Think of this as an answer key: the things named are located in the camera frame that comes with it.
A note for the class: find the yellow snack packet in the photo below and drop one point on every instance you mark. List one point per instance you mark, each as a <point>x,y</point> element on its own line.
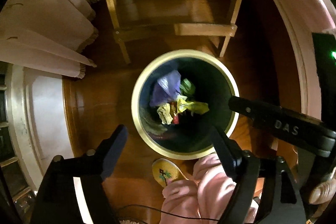
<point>194,106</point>

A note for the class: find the blue bin with cream rim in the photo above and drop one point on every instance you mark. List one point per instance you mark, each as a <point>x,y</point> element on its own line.
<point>210,87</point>

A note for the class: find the gold foil wrapper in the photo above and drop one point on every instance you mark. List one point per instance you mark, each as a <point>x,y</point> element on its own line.
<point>165,113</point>

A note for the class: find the wooden chair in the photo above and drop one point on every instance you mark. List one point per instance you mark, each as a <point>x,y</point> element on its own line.
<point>199,29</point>

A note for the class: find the purple plastic wrapper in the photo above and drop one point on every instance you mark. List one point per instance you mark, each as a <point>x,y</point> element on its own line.
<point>165,87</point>

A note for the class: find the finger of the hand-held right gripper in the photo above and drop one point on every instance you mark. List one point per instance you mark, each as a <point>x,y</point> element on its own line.
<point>275,121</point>

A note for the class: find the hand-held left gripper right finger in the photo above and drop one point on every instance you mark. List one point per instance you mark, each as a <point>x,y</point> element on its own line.
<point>223,150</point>

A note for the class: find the cream leaf print curtain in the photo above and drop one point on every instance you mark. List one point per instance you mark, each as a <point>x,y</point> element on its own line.
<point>47,29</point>

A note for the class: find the red paper box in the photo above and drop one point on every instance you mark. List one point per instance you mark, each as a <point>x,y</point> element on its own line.
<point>176,119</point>

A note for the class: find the yellow embroidered slipper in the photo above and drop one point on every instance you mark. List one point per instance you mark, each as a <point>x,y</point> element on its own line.
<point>165,174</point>

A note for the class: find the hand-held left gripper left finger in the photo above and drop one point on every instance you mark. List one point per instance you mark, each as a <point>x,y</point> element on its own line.
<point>115,146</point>

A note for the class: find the person's right hand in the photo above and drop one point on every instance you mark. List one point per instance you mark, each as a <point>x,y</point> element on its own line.
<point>321,192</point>

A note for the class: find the light green snack packet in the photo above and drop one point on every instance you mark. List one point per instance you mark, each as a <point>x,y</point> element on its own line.
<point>187,86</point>

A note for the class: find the person's left leg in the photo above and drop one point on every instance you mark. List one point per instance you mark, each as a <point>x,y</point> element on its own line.
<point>204,192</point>

